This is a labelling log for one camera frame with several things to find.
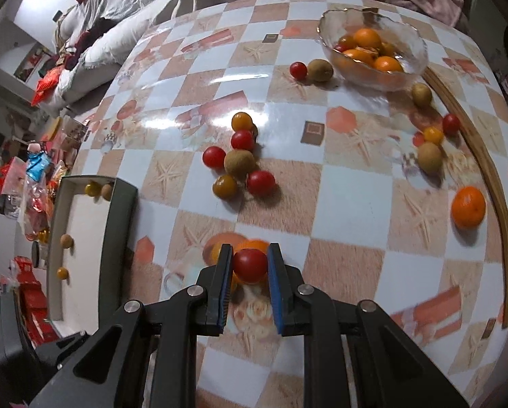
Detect red cherry tomato cluster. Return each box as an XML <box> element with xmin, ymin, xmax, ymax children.
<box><xmin>246</xmin><ymin>170</ymin><xmax>276</xmax><ymax>196</ymax></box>
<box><xmin>202</xmin><ymin>146</ymin><xmax>226</xmax><ymax>170</ymax></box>
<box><xmin>230</xmin><ymin>130</ymin><xmax>256</xmax><ymax>152</ymax></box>

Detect red gift box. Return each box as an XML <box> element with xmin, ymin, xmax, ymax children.
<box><xmin>10</xmin><ymin>256</ymin><xmax>59</xmax><ymax>346</ymax></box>

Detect yellow tomato tray bottom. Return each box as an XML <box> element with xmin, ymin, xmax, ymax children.
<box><xmin>57</xmin><ymin>267</ymin><xmax>70</xmax><ymax>281</ymax></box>

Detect small longan tray left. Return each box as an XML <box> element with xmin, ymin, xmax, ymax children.
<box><xmin>59</xmin><ymin>234</ymin><xmax>74</xmax><ymax>250</ymax></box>

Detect shallow cardboard box tray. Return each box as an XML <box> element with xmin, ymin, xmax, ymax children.
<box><xmin>47</xmin><ymin>175</ymin><xmax>138</xmax><ymax>337</ymax></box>

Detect yellow tomato beside orange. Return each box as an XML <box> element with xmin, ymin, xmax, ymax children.
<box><xmin>211</xmin><ymin>242</ymin><xmax>222</xmax><ymax>264</ymax></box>

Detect snack bags pile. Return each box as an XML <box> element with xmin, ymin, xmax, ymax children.
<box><xmin>0</xmin><ymin>116</ymin><xmax>88</xmax><ymax>244</ymax></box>

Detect brown longan in tray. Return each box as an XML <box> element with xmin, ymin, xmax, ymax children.
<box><xmin>101</xmin><ymin>183</ymin><xmax>113</xmax><ymax>201</ymax></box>

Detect large orange on table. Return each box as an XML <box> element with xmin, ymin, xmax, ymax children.
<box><xmin>450</xmin><ymin>186</ymin><xmax>486</xmax><ymax>230</ymax></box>

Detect orange near table edge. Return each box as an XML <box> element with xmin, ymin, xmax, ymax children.
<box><xmin>231</xmin><ymin>239</ymin><xmax>268</xmax><ymax>292</ymax></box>

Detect yellow cherry tomato right group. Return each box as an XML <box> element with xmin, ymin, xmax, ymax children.
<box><xmin>422</xmin><ymin>126</ymin><xmax>444</xmax><ymax>146</ymax></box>

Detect curved wooden stick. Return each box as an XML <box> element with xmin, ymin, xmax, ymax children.
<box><xmin>420</xmin><ymin>67</ymin><xmax>508</xmax><ymax>329</ymax></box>

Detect clear glass fruit bowl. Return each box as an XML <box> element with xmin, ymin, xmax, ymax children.
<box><xmin>317</xmin><ymin>8</ymin><xmax>428</xmax><ymax>92</ymax></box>

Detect oranges inside bowl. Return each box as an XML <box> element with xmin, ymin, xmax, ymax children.
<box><xmin>333</xmin><ymin>28</ymin><xmax>404</xmax><ymax>73</ymax></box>

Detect grey white bedding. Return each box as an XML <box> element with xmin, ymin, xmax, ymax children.
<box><xmin>42</xmin><ymin>0</ymin><xmax>237</xmax><ymax>113</ymax></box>

